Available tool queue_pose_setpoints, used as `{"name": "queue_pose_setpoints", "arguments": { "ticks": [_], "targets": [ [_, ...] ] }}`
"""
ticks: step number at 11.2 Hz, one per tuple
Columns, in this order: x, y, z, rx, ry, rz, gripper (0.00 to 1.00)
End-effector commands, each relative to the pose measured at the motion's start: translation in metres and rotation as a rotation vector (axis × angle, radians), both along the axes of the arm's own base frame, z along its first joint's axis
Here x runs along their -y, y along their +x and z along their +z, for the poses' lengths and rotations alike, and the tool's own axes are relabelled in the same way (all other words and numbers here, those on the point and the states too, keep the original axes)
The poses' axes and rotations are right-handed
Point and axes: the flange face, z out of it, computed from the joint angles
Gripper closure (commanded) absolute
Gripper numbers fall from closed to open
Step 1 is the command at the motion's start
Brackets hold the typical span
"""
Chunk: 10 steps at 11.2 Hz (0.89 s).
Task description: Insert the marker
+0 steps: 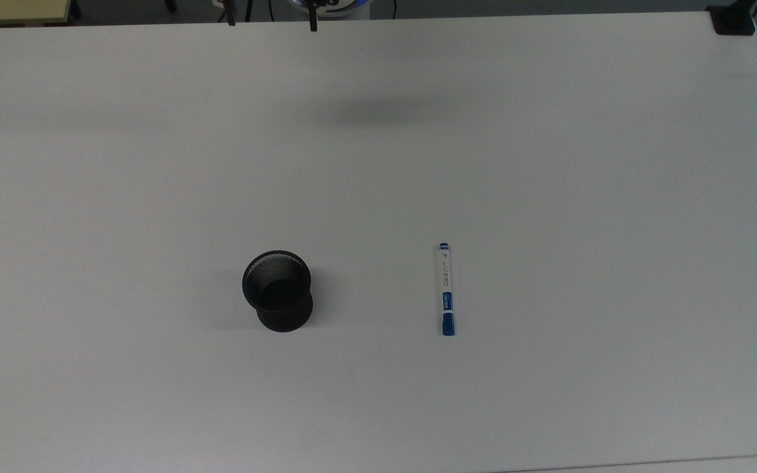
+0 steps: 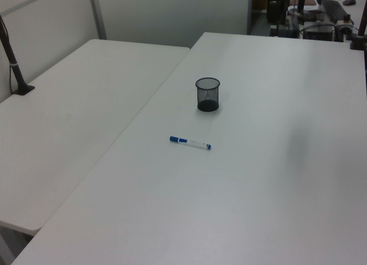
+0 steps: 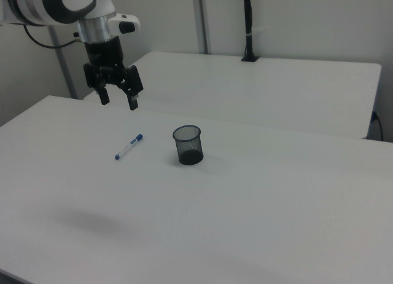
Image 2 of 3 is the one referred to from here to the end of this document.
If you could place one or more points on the black mesh pen cup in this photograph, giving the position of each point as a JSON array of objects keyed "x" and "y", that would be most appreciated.
[{"x": 207, "y": 105}]

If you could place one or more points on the dark pole with table clamp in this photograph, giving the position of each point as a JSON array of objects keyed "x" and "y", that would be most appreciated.
[{"x": 357, "y": 42}]

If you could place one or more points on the black camera pole with clamp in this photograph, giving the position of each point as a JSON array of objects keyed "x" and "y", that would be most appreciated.
[{"x": 25, "y": 89}]

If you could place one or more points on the blue and white marker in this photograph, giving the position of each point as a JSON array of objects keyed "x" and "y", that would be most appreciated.
[{"x": 190, "y": 142}]

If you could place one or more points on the dark computer mouse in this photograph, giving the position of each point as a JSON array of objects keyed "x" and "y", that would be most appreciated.
[{"x": 349, "y": 2}]

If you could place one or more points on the black equipment rack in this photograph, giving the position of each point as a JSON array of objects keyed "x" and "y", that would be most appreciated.
[{"x": 273, "y": 11}]

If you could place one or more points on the emergency stop button box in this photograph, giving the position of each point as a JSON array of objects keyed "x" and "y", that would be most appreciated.
[{"x": 347, "y": 18}]

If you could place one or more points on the black computer keyboard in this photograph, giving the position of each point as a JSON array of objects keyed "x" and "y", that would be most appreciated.
[{"x": 334, "y": 9}]

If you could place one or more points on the grey electronics box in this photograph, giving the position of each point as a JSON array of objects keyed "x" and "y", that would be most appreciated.
[{"x": 318, "y": 32}]

